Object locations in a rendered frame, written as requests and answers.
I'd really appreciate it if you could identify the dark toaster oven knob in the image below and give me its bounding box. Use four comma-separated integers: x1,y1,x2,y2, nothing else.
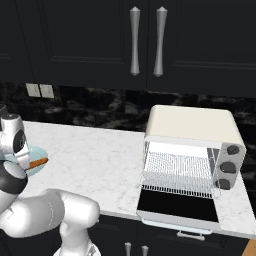
217,178,233,191
221,161,238,175
226,144,242,156

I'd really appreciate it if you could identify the cream toaster oven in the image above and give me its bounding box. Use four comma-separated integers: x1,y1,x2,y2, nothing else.
135,104,248,241

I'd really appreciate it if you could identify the white toaster oven door handle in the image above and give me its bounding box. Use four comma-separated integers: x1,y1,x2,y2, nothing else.
176,229,207,241

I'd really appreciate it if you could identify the beige wall socket plate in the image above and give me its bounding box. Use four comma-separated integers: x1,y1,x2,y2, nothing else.
25,83,42,98
38,83,55,100

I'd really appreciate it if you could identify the black base cupboard door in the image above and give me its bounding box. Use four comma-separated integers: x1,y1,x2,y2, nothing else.
87,214,139,256
136,222,250,256

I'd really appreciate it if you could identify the orange kebab skewer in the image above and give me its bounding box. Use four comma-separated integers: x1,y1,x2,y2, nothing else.
27,157,50,170

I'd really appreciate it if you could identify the light blue plate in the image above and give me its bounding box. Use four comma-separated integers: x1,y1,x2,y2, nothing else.
3,144,50,177

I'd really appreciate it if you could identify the black wall cupboard door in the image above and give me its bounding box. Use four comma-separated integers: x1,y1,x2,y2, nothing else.
145,0,256,100
0,0,36,84
14,0,149,92

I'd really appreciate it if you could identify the wire toaster oven rack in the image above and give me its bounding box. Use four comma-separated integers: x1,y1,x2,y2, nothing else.
141,150,215,199

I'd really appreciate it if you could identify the toaster oven glass door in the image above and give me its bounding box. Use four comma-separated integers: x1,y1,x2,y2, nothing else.
135,189,223,235

